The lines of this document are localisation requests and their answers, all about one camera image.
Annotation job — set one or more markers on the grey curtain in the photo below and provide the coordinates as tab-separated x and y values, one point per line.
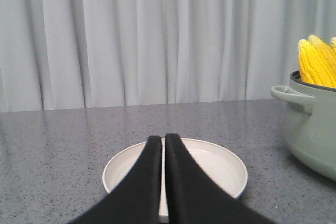
66	54

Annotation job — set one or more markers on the beige round plate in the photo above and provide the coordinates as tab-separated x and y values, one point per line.
221	165

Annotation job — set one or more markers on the yellow corn cob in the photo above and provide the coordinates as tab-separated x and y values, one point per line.
333	43
327	52
313	68

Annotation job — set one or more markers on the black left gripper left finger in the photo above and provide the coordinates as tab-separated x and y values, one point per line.
136	199

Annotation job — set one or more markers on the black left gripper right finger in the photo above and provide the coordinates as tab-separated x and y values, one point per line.
192	197

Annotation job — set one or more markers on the green electric cooking pot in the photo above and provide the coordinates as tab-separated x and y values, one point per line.
309	124

